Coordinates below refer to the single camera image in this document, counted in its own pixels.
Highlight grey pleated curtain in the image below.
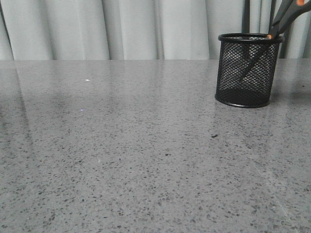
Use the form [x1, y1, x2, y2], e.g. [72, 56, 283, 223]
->
[0, 0, 311, 61]

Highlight black mesh pen bucket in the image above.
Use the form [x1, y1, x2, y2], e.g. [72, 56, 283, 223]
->
[215, 33, 284, 108]

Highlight grey orange handled scissors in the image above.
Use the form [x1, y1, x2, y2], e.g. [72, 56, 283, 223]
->
[239, 0, 311, 83]

